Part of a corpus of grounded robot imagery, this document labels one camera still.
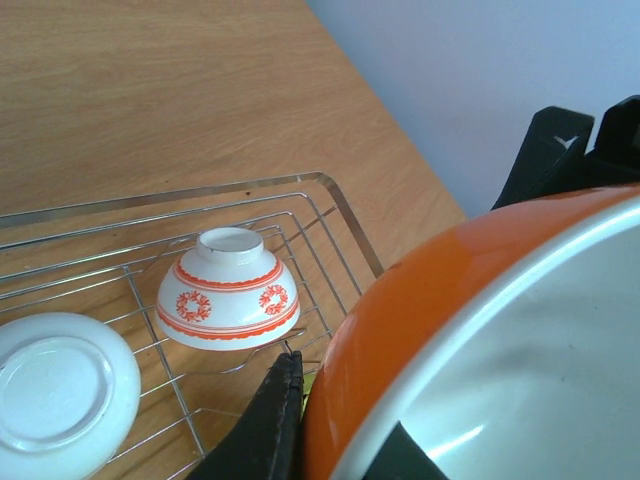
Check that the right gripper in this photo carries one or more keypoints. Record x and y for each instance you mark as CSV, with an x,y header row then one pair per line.
x,y
554,159

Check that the chrome wire dish rack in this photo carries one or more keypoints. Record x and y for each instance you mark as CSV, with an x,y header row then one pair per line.
x,y
106,259

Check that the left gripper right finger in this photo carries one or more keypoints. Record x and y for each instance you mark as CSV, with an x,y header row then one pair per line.
x,y
400,458

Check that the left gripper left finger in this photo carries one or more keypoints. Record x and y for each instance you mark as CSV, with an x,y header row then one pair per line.
x,y
263,444

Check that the red floral pattern bowl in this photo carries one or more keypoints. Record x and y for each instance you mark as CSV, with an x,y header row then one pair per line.
x,y
227,293

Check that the plain white bowl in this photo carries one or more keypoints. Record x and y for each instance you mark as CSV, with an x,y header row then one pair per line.
x,y
70,391
507,347

